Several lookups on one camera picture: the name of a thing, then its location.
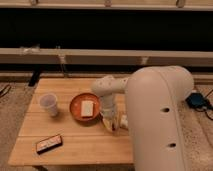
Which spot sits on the white plastic bottle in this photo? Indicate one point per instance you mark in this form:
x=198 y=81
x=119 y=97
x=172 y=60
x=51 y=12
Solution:
x=124 y=122

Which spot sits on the blue device on floor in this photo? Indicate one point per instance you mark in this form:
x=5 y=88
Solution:
x=196 y=100

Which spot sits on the orange round plate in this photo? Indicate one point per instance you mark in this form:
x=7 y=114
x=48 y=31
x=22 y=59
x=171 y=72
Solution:
x=75 y=106

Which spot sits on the wooden table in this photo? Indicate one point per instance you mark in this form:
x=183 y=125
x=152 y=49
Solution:
x=82 y=144

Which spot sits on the white sponge block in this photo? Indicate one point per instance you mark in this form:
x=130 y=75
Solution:
x=87 y=109

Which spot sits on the dark red pepper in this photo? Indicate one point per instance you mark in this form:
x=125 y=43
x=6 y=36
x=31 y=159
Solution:
x=113 y=127

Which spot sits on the black table leg post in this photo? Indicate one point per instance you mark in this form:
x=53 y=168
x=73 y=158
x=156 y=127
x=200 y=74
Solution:
x=35 y=76

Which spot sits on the grey metal rail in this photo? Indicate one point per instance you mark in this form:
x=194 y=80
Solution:
x=105 y=57

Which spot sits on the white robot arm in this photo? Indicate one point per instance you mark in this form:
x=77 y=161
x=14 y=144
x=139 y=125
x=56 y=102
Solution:
x=152 y=95

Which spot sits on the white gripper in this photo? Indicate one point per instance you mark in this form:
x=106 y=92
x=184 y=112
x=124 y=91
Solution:
x=108 y=109

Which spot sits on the black rectangular snack box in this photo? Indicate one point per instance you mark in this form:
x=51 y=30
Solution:
x=48 y=144

